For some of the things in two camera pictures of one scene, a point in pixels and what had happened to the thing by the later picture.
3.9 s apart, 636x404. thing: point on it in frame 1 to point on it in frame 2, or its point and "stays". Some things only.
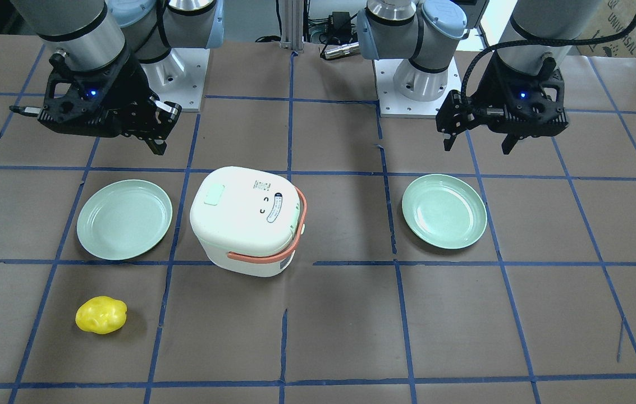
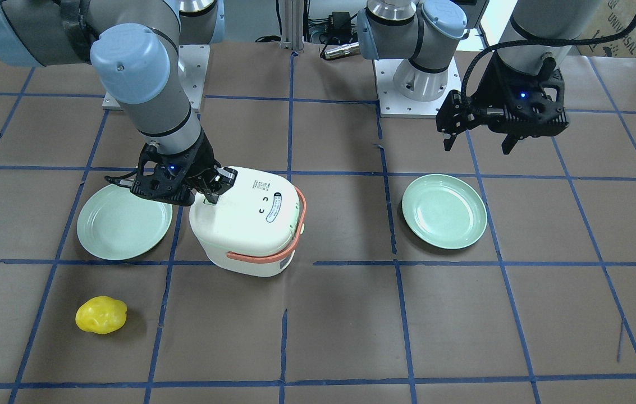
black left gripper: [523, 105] stays
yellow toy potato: [101, 315] stays
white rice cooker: [249, 222] stays
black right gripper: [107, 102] to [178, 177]
